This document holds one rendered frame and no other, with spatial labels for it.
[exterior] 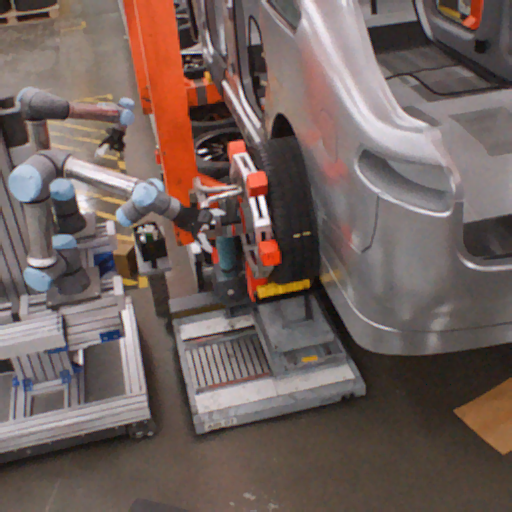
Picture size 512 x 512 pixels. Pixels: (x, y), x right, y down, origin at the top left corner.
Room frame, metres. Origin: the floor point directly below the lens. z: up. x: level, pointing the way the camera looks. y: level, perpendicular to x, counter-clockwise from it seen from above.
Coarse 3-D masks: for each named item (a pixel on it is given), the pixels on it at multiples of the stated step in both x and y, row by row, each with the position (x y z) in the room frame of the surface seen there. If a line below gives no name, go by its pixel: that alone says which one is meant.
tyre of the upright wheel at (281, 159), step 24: (264, 144) 2.73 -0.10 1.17; (288, 144) 2.70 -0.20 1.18; (264, 168) 2.56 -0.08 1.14; (288, 168) 2.55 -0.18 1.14; (288, 192) 2.45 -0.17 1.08; (288, 216) 2.40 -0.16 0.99; (312, 216) 2.40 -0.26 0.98; (288, 240) 2.36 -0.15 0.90; (312, 240) 2.38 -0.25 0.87; (288, 264) 2.37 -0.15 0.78; (312, 264) 2.40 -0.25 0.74
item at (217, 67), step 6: (216, 54) 4.67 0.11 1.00; (216, 60) 4.62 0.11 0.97; (222, 60) 4.51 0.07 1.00; (210, 66) 4.73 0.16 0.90; (216, 66) 4.60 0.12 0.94; (222, 66) 4.43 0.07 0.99; (210, 72) 4.74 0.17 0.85; (216, 72) 4.54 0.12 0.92; (222, 72) 4.38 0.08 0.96; (216, 78) 4.49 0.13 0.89; (222, 78) 4.37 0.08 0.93; (216, 84) 4.52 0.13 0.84; (222, 90) 4.35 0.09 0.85; (222, 96) 4.35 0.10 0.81
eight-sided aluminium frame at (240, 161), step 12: (240, 156) 2.75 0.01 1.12; (240, 168) 2.63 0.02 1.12; (252, 168) 2.62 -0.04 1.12; (252, 204) 2.46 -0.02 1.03; (264, 204) 2.47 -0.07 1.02; (264, 216) 2.43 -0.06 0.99; (264, 228) 2.40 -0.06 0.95; (252, 240) 2.79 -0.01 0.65; (252, 252) 2.74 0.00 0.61; (252, 264) 2.62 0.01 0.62; (264, 276) 2.54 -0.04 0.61
